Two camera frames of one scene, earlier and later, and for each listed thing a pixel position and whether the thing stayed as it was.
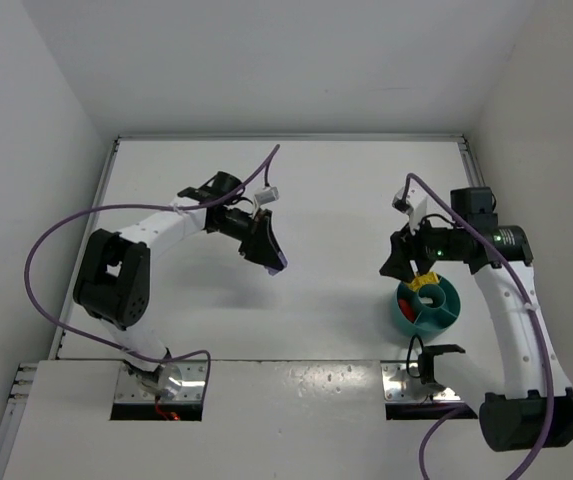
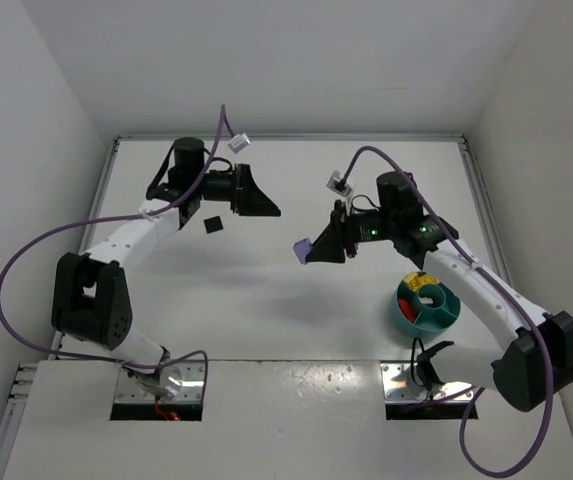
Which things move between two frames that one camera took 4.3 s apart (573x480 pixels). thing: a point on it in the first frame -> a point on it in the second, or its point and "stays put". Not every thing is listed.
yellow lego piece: (415, 285) stays put
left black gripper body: (257, 234) -> (239, 189)
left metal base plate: (192, 388) stays put
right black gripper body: (413, 248) -> (341, 234)
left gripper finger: (270, 254) -> (253, 200)
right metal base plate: (398, 385) stays put
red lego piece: (407, 311) stays put
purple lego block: (274, 271) -> (301, 248)
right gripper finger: (402, 247) -> (329, 246)
